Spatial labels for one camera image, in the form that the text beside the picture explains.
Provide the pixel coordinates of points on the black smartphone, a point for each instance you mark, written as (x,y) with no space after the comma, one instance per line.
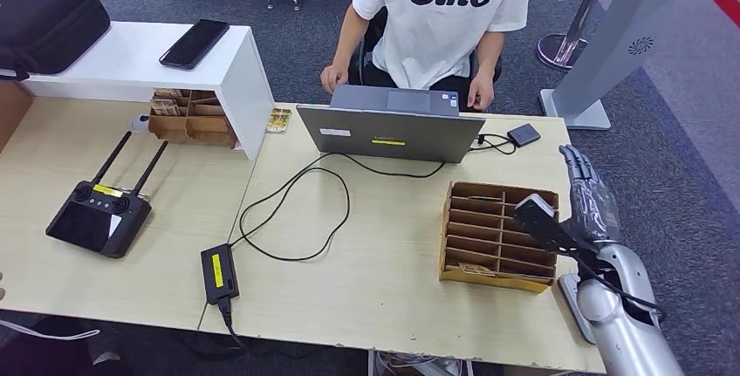
(194,44)

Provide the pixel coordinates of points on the person's hand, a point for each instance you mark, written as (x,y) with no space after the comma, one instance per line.
(2,287)

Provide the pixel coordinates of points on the white card reader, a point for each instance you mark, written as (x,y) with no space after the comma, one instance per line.
(572,298)

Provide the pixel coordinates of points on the person's left forearm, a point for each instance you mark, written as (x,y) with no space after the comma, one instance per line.
(490,52)

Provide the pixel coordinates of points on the grey kiosk stand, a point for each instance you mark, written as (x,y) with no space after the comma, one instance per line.
(630,26)

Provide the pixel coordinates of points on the chrome stanchion post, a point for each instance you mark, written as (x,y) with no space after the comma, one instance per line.
(561,49)

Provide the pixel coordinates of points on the person's left hand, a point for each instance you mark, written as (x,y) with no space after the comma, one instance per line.
(481,93)

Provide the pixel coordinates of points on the person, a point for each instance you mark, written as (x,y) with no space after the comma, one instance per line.
(439,44)

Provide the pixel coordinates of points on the grey laptop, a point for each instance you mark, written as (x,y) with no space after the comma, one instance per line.
(393,135)

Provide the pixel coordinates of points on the person's right hand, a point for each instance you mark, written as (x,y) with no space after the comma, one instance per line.
(334,77)

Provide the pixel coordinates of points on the yellow patterned ID card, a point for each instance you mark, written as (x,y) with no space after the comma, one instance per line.
(278,121)

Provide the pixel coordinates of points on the brown box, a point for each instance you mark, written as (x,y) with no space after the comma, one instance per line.
(10,111)

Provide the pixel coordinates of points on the small black external drive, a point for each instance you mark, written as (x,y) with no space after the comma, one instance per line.
(524,134)

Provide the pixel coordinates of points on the small cardboard compartment organizer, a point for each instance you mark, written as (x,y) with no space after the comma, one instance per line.
(189,128)

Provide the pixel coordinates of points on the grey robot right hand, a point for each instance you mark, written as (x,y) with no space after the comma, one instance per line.
(592,208)

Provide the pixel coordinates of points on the patterned room key card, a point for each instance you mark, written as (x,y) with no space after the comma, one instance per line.
(477,269)

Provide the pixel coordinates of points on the small white round device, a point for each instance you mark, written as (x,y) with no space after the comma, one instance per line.
(140,123)

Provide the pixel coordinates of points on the stack of patterned cards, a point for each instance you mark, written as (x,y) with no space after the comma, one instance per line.
(165,107)

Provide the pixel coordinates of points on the black power adapter yellow label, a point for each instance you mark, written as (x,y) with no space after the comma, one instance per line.
(219,272)

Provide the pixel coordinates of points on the black remote controller with antennas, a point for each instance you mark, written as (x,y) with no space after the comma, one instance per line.
(96,223)

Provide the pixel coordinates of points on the person's right forearm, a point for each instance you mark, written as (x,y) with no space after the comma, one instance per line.
(350,38)

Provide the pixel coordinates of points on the black office chair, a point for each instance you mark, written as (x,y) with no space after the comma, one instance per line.
(361,67)

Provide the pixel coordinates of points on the white desk shelf riser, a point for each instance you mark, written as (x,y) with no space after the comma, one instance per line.
(130,57)

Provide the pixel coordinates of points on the black carrying case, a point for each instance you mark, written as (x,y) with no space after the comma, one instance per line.
(40,17)

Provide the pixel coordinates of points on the cardboard slotted card organizer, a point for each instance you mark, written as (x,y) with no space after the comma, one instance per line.
(480,234)

